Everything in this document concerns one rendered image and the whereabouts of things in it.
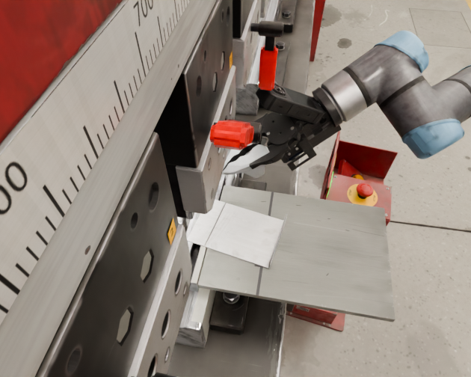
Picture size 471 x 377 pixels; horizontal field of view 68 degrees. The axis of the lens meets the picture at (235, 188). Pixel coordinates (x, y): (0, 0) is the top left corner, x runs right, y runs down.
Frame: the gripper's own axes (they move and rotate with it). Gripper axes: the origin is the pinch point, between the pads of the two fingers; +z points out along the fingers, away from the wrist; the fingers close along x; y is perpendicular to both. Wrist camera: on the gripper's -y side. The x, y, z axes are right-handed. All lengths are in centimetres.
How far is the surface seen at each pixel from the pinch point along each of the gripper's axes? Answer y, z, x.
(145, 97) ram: -36.5, -7.6, -25.6
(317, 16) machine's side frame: 117, -69, 165
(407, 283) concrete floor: 127, -18, -5
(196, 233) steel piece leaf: -3.9, 7.6, -11.1
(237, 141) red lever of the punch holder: -29.7, -9.2, -24.6
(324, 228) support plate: 5.7, -8.4, -16.7
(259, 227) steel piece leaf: 0.8, -0.4, -13.3
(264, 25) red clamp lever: -18.3, -16.6, -0.5
